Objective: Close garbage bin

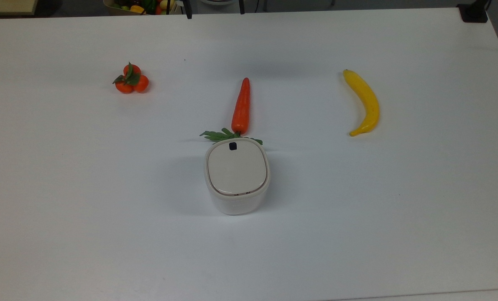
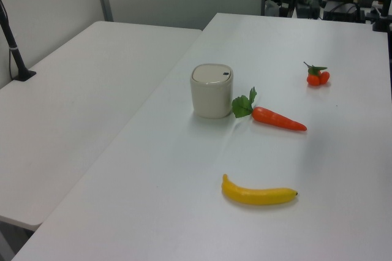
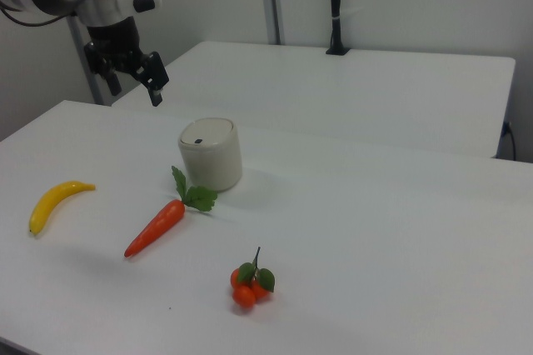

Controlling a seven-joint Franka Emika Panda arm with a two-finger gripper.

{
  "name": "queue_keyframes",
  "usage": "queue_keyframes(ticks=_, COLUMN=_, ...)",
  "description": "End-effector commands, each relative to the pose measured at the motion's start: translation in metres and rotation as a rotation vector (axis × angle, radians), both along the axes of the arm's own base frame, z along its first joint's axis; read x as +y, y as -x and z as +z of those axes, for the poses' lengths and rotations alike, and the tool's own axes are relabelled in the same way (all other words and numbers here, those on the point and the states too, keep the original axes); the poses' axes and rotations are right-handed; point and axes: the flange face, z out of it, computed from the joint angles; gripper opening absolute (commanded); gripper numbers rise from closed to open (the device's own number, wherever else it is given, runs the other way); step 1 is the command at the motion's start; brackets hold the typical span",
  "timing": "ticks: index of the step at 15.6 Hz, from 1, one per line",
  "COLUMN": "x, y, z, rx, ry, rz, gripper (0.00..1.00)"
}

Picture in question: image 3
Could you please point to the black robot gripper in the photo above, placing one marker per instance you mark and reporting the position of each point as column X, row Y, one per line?
column 112, row 38

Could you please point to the cream garbage bin with lid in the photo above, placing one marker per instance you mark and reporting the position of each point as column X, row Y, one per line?
column 212, row 163

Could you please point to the orange toy carrot with leaves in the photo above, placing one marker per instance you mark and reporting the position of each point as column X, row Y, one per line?
column 158, row 226

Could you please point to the yellow toy banana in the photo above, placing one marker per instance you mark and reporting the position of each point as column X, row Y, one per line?
column 50, row 203

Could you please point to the orange tangerine cluster with leaves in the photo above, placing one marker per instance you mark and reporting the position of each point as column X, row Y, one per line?
column 243, row 296

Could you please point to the white neighbouring table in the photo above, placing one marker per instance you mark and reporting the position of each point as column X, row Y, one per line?
column 375, row 101

